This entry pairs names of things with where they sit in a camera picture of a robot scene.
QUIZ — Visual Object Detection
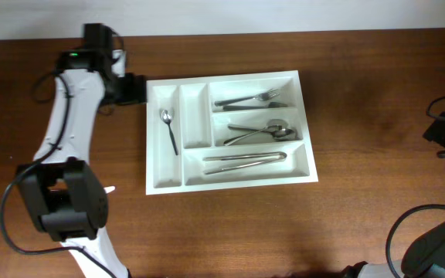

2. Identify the small metal teaspoon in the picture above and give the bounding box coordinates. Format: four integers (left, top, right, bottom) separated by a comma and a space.
161, 110, 179, 156

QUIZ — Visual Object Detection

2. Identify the metal fork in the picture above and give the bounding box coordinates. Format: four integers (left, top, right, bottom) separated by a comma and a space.
222, 102, 288, 111
214, 89, 280, 107

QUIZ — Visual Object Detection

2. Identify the metal tablespoon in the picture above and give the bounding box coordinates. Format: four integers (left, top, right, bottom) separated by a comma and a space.
223, 119, 289, 146
228, 124, 297, 141

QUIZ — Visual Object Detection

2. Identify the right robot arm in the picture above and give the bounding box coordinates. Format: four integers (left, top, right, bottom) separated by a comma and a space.
340, 112, 445, 278

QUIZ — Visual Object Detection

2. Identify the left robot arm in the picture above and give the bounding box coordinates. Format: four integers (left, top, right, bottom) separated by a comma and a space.
13, 23, 147, 277

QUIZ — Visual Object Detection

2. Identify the white cutlery tray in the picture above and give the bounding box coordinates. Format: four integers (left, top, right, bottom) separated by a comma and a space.
145, 70, 318, 195

